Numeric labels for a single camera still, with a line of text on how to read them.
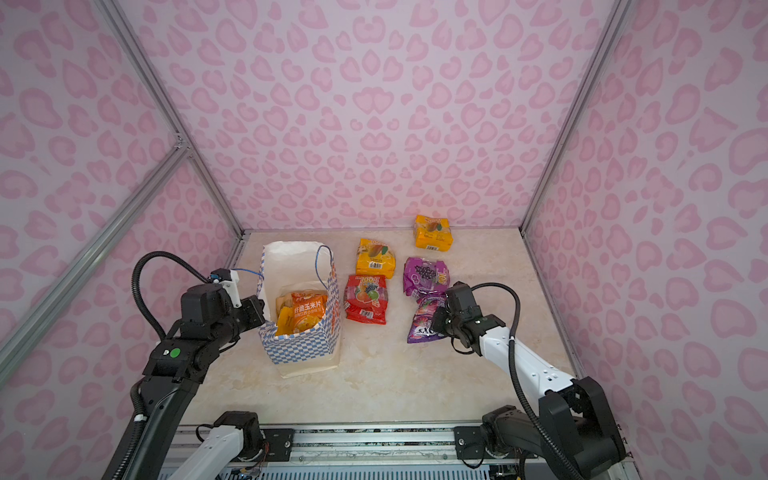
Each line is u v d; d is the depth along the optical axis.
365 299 0.95
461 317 0.65
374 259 1.02
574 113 0.86
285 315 0.88
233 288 0.64
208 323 0.53
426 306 0.91
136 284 0.48
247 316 0.64
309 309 0.84
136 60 0.75
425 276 0.98
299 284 0.98
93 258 0.64
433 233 1.09
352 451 0.73
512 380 0.46
